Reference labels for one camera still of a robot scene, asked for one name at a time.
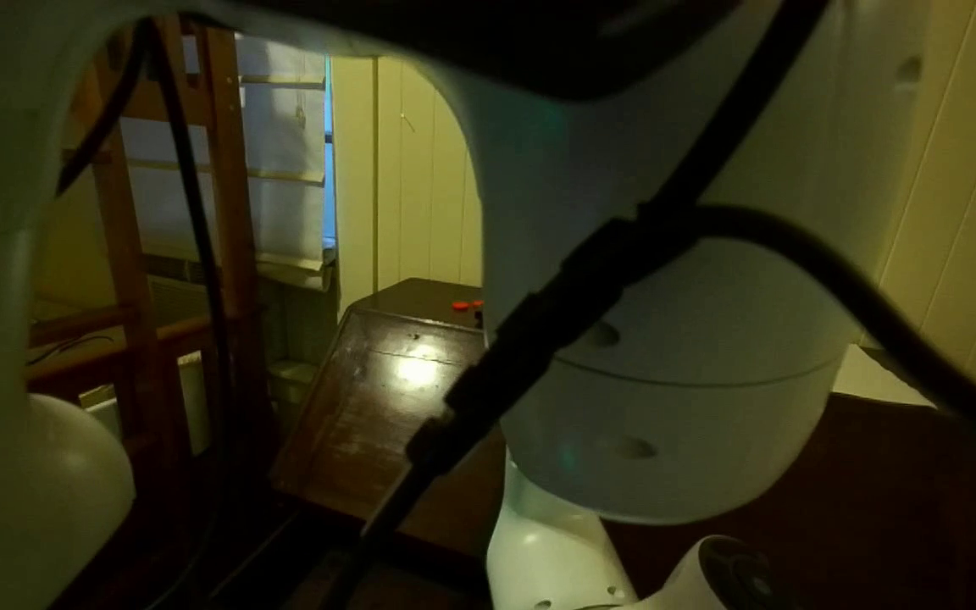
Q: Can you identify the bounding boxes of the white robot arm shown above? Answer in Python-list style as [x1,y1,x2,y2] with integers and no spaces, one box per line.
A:
[0,0,930,610]

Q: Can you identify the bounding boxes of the dark wooden cabinet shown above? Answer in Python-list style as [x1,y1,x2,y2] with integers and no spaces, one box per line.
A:
[273,279,484,523]

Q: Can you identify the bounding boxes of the orange plastic spatula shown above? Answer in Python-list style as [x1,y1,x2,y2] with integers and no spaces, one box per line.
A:
[450,299,483,315]

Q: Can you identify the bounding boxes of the white slatted window blind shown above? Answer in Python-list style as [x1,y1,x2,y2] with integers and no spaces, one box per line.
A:
[119,36,335,289]

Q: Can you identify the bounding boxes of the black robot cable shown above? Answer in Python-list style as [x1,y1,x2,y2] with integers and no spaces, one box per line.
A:
[322,0,976,610]

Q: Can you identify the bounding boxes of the wooden ladder frame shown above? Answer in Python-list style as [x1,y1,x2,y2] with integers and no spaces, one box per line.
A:
[34,15,262,537]

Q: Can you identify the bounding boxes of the thin black cable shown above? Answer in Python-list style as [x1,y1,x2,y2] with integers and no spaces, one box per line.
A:
[56,15,243,610]

